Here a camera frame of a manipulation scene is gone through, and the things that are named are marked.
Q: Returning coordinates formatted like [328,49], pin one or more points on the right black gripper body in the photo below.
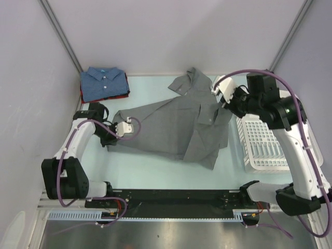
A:
[239,105]

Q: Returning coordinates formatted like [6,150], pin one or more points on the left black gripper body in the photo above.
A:
[106,136]

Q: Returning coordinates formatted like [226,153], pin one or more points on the grey long sleeve shirt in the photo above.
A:
[191,127]

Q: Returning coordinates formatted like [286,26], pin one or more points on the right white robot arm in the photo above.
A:
[267,95]

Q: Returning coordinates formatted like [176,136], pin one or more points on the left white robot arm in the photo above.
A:
[64,176]

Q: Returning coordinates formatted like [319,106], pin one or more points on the folded red shirt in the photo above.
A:
[93,90]

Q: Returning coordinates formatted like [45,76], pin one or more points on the white plastic laundry basket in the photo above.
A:
[262,153]

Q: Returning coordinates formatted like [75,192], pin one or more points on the folded blue checked shirt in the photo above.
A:
[97,72]

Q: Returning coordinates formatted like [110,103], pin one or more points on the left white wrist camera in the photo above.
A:
[124,127]

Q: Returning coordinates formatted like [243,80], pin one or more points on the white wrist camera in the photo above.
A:
[124,127]
[224,90]

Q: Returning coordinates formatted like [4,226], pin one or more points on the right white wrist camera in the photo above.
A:
[224,90]

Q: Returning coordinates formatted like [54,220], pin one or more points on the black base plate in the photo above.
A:
[178,211]

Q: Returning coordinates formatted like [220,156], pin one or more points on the white slotted cable duct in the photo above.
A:
[99,216]

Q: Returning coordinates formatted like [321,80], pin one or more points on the aluminium frame rail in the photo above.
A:
[59,205]

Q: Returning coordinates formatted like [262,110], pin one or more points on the right aluminium corner post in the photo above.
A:
[295,26]

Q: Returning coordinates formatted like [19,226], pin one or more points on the aluminium corner post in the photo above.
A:
[295,26]
[52,17]

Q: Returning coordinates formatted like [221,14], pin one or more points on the left aluminium corner post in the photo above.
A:
[52,17]

